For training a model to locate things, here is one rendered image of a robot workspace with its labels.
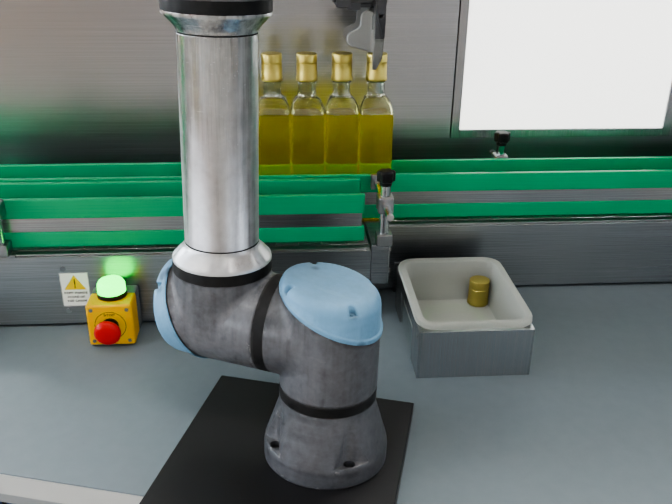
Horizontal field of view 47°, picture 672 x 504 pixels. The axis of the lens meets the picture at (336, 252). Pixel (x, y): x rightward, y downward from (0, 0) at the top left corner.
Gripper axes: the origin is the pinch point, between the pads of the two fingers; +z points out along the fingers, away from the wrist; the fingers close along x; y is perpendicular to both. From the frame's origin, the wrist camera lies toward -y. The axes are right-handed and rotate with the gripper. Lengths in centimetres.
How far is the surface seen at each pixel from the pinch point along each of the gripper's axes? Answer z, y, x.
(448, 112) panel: 12.2, -15.6, -12.0
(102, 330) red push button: 35, 44, 24
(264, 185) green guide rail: 19.5, 19.0, 5.7
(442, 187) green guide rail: 21.2, -11.5, 4.1
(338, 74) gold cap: 2.2, 6.5, 1.3
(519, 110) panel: 12.0, -29.2, -12.1
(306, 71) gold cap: 1.6, 11.7, 1.5
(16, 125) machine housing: 15, 64, -16
